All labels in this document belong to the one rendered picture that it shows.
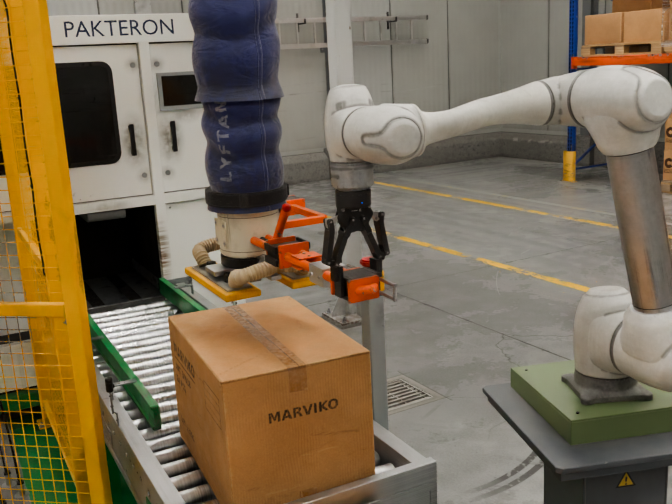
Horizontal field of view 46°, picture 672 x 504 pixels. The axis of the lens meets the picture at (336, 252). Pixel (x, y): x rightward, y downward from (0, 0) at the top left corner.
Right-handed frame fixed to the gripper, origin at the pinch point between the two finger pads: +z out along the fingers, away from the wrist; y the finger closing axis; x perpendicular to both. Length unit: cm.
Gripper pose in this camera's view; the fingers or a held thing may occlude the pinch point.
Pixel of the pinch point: (357, 281)
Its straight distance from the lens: 170.3
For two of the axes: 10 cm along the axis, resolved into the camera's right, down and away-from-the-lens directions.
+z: 0.5, 9.7, 2.3
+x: 4.6, 1.8, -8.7
